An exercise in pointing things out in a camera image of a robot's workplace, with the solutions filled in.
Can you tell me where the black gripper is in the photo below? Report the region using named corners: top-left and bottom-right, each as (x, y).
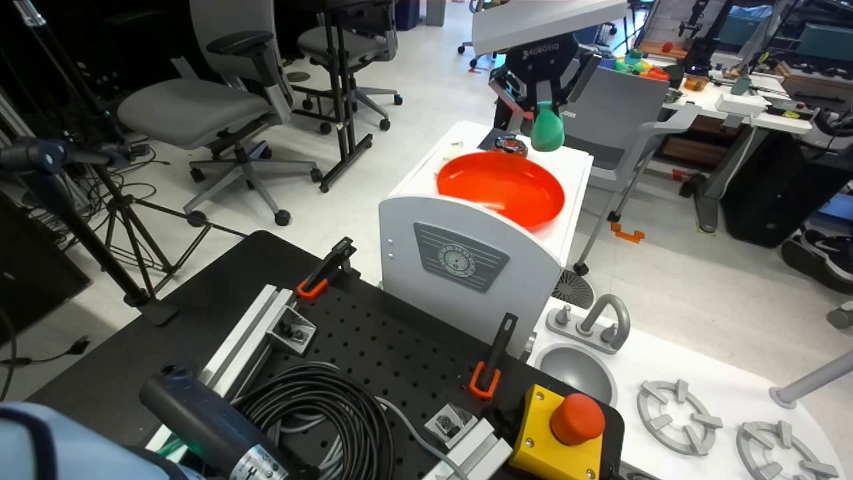
top-left (501, 39), bottom-right (602, 127)

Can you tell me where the green round plush toy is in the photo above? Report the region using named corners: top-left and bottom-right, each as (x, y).
top-left (529, 99), bottom-right (569, 154)

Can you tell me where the colourful toy pile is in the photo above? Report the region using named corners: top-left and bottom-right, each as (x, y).
top-left (613, 50), bottom-right (676, 87)

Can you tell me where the white toy kitchen cabinet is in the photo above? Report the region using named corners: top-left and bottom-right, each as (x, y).
top-left (377, 117), bottom-right (597, 361)

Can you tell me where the office chair green seat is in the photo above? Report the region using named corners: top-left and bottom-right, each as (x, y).
top-left (457, 0), bottom-right (501, 75)

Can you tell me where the orange plastic bowl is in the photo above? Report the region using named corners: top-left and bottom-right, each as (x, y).
top-left (434, 149), bottom-right (569, 235)

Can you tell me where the small orange floor tape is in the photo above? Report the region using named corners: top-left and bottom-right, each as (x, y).
top-left (609, 219), bottom-right (648, 247)

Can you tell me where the white work table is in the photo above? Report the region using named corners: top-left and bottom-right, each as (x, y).
top-left (662, 63), bottom-right (853, 235)

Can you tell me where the black desk leg stand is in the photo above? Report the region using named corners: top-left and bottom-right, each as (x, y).
top-left (316, 0), bottom-right (378, 194)

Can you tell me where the grey padded office chair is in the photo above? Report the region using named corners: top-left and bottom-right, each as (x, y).
top-left (296, 0), bottom-right (409, 135)

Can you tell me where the black computer tower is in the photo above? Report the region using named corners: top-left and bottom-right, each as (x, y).
top-left (720, 138), bottom-right (853, 251)

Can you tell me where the yellow emergency stop button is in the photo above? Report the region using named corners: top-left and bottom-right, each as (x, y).
top-left (509, 381), bottom-right (613, 480)

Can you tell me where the grey mesh office chair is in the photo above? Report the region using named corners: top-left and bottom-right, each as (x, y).
top-left (115, 0), bottom-right (325, 230)

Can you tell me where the aluminium extrusion bar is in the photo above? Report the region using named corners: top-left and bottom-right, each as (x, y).
top-left (197, 282), bottom-right (298, 401)
top-left (424, 414), bottom-right (518, 480)

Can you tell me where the grey metal pole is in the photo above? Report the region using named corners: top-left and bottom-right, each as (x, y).
top-left (768, 346), bottom-right (853, 411)

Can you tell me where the dark blue cylinder device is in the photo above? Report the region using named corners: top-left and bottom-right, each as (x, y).
top-left (139, 366), bottom-right (290, 480)

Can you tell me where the black clamp orange handle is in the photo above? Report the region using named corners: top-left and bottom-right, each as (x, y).
top-left (468, 313), bottom-right (524, 403)
top-left (293, 235), bottom-right (360, 305)

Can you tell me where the grey cable bundle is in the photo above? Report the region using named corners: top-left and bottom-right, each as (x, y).
top-left (232, 358), bottom-right (394, 480)

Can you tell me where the black camera tripod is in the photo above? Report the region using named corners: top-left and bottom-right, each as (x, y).
top-left (0, 135), bottom-right (248, 310)

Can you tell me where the black floor cable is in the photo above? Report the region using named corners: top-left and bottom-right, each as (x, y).
top-left (0, 305), bottom-right (95, 403)

